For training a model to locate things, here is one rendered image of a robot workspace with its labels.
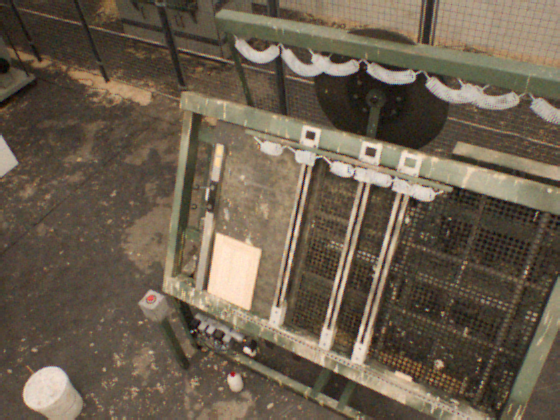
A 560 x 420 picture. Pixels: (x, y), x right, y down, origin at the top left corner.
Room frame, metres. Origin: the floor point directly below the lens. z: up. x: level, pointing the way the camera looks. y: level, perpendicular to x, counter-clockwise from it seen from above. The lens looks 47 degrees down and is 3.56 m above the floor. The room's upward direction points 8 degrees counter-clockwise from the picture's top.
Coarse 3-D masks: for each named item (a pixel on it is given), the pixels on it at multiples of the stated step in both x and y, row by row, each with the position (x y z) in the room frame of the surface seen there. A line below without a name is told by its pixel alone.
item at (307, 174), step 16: (304, 128) 2.07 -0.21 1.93; (304, 144) 2.03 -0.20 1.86; (304, 176) 1.98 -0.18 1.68; (304, 192) 1.92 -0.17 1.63; (304, 208) 1.88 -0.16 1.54; (304, 224) 1.87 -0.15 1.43; (288, 240) 1.81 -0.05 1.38; (288, 256) 1.78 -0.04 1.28; (288, 272) 1.71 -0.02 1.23; (288, 288) 1.68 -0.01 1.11; (272, 320) 1.58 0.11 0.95
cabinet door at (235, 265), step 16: (224, 240) 2.03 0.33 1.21; (224, 256) 1.97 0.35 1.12; (240, 256) 1.93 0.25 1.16; (256, 256) 1.88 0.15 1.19; (224, 272) 1.92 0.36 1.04; (240, 272) 1.87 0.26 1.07; (256, 272) 1.83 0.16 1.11; (208, 288) 1.90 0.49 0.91; (224, 288) 1.86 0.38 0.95; (240, 288) 1.82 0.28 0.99; (240, 304) 1.76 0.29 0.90
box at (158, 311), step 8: (144, 296) 1.90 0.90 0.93; (160, 296) 1.88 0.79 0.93; (144, 304) 1.84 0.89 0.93; (152, 304) 1.83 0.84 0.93; (160, 304) 1.84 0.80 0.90; (144, 312) 1.85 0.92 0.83; (152, 312) 1.80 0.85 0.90; (160, 312) 1.82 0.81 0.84; (168, 312) 1.86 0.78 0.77; (152, 320) 1.82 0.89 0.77; (160, 320) 1.80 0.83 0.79
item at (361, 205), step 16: (368, 144) 1.87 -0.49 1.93; (368, 160) 1.83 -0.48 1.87; (368, 176) 1.78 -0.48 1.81; (368, 192) 1.77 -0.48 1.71; (368, 208) 1.77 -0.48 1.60; (352, 224) 1.71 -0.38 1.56; (352, 240) 1.67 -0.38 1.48; (352, 256) 1.61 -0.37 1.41; (336, 288) 1.54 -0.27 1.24; (336, 304) 1.49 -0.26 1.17; (336, 320) 1.45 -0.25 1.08
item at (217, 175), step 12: (216, 144) 2.34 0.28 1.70; (216, 156) 2.30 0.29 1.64; (216, 168) 2.27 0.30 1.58; (216, 180) 2.23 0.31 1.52; (216, 192) 2.19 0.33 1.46; (216, 204) 2.17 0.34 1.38; (204, 228) 2.11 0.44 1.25; (204, 240) 2.07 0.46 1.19; (204, 252) 2.03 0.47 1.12; (204, 264) 1.99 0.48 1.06; (204, 276) 1.95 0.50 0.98; (204, 288) 1.92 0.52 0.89
